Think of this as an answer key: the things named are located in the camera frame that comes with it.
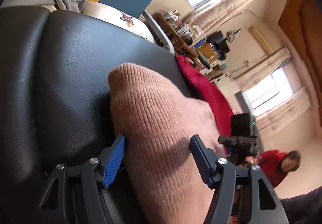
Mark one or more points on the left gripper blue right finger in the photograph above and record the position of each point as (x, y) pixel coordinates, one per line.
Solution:
(258, 200)

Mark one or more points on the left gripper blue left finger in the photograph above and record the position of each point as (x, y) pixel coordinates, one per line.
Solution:
(75, 194)

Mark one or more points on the pink knit sweater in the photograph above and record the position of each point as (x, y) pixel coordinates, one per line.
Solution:
(158, 122)

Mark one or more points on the red garment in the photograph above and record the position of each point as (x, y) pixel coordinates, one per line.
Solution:
(201, 88)

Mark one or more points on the person in red jacket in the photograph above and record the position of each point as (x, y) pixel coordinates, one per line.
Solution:
(276, 164)

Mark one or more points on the right patterned curtain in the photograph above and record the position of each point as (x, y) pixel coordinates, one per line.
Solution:
(260, 70)

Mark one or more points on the patterned curtain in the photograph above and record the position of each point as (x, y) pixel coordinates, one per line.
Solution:
(260, 70)
(215, 13)

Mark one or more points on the black monitor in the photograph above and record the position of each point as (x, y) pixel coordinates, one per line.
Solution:
(218, 44)

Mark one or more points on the middle patterned curtain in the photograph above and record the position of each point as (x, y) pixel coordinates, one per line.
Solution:
(215, 13)

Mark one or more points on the white printed pillow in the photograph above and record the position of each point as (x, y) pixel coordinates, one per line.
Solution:
(118, 18)

